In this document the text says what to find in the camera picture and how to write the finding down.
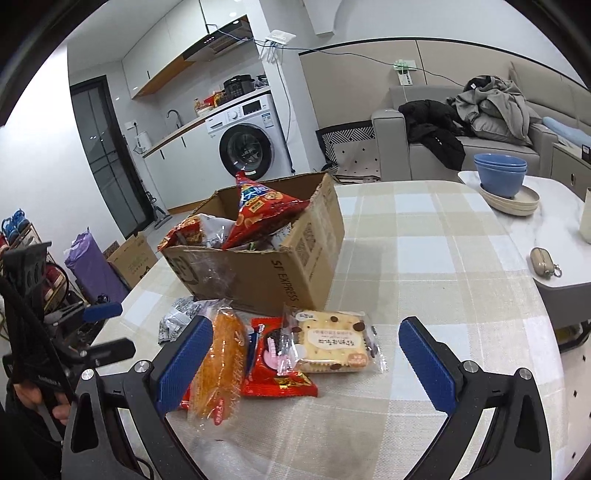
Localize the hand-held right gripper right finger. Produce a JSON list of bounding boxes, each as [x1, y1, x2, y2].
[[399, 317, 552, 480]]

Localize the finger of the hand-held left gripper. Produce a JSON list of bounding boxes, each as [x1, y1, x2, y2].
[[68, 338, 137, 368], [45, 301, 124, 326]]

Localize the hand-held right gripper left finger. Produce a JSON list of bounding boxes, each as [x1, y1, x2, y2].
[[61, 315, 214, 480]]

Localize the orange floss cake packet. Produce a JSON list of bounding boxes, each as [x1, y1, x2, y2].
[[187, 300, 250, 428]]

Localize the blue and grey snack packet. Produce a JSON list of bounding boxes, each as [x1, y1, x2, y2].
[[158, 298, 208, 344]]

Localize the red cookie packet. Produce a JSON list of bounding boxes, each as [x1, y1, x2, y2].
[[242, 318, 319, 398]]

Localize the clear cracker packet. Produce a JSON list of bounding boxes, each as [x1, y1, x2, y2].
[[283, 308, 387, 374]]

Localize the orange noodle snack packet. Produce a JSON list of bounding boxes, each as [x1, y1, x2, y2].
[[159, 216, 204, 252]]

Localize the brown cardboard box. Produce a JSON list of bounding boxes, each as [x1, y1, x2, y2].
[[158, 172, 346, 319]]

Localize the red cone snack bag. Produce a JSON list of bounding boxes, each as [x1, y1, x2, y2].
[[222, 172, 311, 250]]

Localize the person's left forearm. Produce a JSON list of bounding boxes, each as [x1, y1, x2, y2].
[[0, 401, 63, 480]]

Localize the person's left hand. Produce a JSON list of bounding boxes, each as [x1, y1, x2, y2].
[[14, 382, 71, 426]]

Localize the shoe rack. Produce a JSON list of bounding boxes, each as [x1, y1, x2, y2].
[[0, 210, 70, 324]]

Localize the purple bag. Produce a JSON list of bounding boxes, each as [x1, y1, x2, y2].
[[65, 228, 130, 305]]

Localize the blue shoes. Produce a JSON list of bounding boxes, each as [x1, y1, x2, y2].
[[1, 210, 26, 238]]

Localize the floor cardboard box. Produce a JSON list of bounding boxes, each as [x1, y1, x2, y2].
[[107, 232, 158, 289]]

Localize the stick vacuum cleaner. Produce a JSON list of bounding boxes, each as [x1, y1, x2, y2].
[[145, 189, 169, 232]]

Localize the dark glass door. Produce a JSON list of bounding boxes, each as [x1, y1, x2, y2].
[[70, 76, 153, 234]]

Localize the grey chair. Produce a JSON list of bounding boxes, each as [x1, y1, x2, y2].
[[533, 277, 591, 354]]

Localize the beige earbuds case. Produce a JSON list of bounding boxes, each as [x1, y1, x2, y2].
[[530, 248, 563, 279]]

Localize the white base cabinets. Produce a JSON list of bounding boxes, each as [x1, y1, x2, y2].
[[143, 117, 222, 215]]

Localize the beige plate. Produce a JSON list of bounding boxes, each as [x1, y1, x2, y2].
[[489, 198, 540, 217], [480, 184, 540, 208]]

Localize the blue bowl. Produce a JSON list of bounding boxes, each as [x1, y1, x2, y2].
[[474, 154, 527, 174], [477, 164, 528, 199]]

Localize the white dotted mat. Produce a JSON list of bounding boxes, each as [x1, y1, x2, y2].
[[332, 138, 382, 181]]

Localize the grey sofa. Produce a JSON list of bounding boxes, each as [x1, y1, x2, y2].
[[373, 60, 591, 183]]

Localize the white washing machine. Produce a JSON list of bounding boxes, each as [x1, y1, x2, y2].
[[206, 93, 291, 182]]

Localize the black jacket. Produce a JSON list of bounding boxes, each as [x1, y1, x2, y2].
[[398, 99, 467, 171]]

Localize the red food packets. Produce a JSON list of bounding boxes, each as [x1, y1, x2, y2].
[[194, 91, 227, 114]]

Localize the black pressure cooker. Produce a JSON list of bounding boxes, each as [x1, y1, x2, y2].
[[223, 75, 254, 99]]

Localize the grey jacket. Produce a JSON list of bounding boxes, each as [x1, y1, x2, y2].
[[445, 75, 543, 146]]

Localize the light blue pillow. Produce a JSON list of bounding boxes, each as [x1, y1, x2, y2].
[[542, 116, 591, 144]]

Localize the white green power strip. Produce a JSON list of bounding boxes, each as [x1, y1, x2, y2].
[[393, 60, 416, 86]]

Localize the range hood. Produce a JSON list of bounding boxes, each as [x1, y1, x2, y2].
[[182, 19, 252, 62]]

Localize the white router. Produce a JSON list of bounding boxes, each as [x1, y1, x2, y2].
[[259, 30, 296, 63]]

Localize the white wall cabinets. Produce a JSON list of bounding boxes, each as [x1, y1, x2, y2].
[[122, 0, 252, 100]]

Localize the black wall cable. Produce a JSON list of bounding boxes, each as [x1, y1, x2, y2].
[[254, 39, 467, 88]]

